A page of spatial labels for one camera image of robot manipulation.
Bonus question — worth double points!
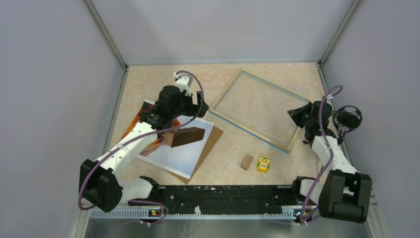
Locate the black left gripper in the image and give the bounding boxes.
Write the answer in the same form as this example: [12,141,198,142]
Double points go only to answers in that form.
[170,89,209,119]

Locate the wooden picture frame blue edges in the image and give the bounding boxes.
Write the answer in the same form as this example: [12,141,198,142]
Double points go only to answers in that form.
[210,68,310,154]

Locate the printed photo sheet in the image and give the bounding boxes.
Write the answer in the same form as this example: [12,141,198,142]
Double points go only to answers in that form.
[121,98,215,179]

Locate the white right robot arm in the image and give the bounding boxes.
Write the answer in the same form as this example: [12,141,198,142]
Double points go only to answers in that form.
[287,101,372,223]

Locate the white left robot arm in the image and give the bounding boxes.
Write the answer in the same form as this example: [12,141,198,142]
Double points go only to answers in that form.
[77,85,209,212]

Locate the brown cardboard backing board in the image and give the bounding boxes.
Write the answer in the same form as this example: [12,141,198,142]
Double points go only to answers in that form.
[155,95,224,185]

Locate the black microphone with orange tip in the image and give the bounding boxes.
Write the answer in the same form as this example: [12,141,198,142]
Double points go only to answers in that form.
[333,105,363,137]

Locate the yellow owl toy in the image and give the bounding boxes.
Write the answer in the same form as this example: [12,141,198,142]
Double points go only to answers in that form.
[257,156,270,173]

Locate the small wooden block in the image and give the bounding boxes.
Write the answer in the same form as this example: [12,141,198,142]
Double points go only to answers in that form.
[240,154,253,171]

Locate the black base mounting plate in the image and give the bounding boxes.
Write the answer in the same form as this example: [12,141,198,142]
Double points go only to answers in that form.
[147,185,305,215]

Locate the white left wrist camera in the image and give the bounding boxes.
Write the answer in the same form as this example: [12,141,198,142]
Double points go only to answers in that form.
[174,72,194,97]

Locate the aluminium rail frame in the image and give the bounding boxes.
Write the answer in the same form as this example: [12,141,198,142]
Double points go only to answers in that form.
[72,184,389,238]

